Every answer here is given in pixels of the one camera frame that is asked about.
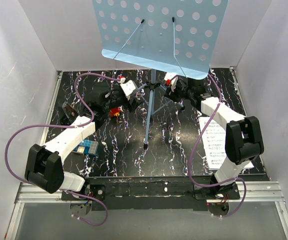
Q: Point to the aluminium rail frame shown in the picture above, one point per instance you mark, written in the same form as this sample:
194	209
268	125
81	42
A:
255	191

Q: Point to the red toy brick car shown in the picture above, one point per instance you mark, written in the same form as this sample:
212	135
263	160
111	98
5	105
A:
115	112

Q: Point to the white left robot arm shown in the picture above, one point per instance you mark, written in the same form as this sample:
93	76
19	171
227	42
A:
45	162

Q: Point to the white sheet music page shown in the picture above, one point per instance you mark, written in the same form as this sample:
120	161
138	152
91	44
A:
214	145

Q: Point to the blue music stand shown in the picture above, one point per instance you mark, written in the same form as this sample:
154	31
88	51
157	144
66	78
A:
175	36

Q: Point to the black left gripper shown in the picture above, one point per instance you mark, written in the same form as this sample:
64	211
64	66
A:
130	102

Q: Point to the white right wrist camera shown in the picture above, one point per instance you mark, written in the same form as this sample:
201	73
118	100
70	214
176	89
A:
171	79

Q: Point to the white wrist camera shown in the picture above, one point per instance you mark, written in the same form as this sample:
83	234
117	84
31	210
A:
129	88
171	79

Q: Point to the black metronome body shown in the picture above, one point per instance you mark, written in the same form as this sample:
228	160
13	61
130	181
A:
70	114

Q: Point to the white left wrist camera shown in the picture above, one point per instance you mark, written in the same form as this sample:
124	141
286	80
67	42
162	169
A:
129	88

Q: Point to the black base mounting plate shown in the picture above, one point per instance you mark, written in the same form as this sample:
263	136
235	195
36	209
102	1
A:
157	193

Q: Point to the blue white brick block stack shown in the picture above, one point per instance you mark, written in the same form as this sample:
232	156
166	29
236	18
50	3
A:
87	147

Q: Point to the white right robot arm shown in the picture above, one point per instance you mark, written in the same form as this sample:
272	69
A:
243	138

